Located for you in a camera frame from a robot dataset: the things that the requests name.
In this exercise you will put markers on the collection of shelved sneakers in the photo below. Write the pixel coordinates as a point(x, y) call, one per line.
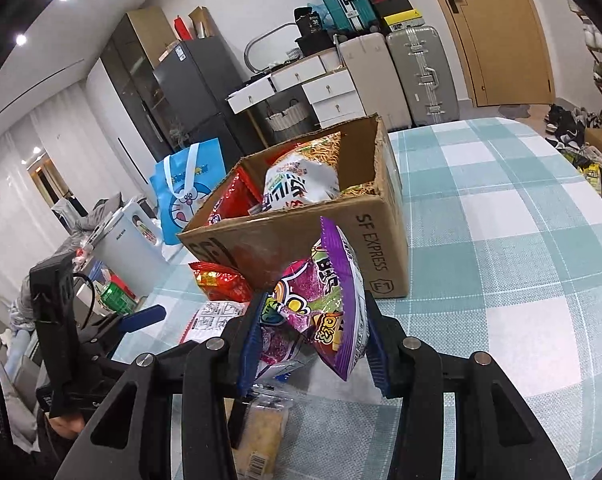
point(593, 35)

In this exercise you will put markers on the checked teal tablecloth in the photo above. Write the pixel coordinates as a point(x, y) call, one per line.
point(481, 260)

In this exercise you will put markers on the white wardrobe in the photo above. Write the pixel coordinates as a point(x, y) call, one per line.
point(111, 125)

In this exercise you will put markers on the white red-edged snack packet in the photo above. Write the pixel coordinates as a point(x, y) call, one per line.
point(211, 320)

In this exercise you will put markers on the green drink can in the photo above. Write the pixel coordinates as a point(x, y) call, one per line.
point(116, 297)

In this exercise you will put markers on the large red snack bag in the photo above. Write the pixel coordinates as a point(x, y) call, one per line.
point(231, 200)

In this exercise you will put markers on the brown cardboard box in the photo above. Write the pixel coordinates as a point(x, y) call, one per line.
point(331, 240)

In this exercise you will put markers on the person's left hand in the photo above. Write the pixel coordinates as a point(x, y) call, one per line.
point(63, 427)

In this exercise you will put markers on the pile of loose shoes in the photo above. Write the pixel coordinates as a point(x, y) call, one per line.
point(566, 125)

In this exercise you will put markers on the white drawer cabinet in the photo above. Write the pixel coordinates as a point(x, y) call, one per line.
point(331, 95)

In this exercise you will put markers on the black yellow shoe box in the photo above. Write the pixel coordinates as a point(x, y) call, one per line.
point(403, 20)

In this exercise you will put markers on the clear pastry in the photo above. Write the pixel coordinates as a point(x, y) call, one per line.
point(261, 435)

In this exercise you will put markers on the flat labelled cardboard box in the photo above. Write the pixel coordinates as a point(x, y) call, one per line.
point(171, 51)

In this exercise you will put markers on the white red lettered snack bag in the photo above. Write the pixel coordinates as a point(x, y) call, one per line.
point(296, 185)

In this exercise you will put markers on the white curtain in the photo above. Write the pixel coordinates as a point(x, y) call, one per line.
point(21, 170)

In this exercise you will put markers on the grey crumpled blanket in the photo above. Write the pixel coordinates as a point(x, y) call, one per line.
point(76, 230)

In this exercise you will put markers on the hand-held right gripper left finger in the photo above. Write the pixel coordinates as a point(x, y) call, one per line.
point(248, 350)

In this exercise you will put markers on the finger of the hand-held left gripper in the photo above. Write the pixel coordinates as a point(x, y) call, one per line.
point(143, 317)

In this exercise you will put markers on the grey refrigerator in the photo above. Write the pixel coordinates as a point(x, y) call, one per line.
point(196, 85)

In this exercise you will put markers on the purple pink snack packet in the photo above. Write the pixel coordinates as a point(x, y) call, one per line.
point(306, 310)

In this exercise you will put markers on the orange noodle snack bag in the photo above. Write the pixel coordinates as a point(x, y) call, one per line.
point(321, 152)

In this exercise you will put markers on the white electric kettle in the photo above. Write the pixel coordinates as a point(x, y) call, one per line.
point(126, 250)

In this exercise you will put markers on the dark glass-door cabinet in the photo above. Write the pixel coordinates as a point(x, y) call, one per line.
point(136, 85)

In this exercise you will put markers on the white desk with drawers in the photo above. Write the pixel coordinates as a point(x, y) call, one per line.
point(291, 72)

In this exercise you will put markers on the black labelled box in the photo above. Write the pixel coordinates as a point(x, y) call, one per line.
point(310, 20)

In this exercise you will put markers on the woven basket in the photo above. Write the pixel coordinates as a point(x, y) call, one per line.
point(288, 117)

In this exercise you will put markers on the small red snack packet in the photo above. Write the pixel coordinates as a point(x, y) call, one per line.
point(218, 280)

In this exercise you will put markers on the yellow black bag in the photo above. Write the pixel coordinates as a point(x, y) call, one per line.
point(591, 175)

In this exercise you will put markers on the silver suitcase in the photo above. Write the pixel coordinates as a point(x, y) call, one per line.
point(421, 70)

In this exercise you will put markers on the blue cartoon tote bag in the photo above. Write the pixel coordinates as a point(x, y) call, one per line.
point(181, 200)

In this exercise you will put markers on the open cardboard carton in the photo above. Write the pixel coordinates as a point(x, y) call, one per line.
point(201, 22)

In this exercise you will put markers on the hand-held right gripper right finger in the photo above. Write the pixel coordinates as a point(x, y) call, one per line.
point(379, 355)

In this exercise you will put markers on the wooden door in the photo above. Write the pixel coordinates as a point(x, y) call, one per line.
point(501, 35)

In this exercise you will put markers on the oval metal hoop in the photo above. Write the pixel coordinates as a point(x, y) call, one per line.
point(248, 50)

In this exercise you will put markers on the striped round container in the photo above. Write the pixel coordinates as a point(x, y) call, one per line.
point(293, 53)

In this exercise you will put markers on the white suitcase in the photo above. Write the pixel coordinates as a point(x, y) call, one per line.
point(371, 75)

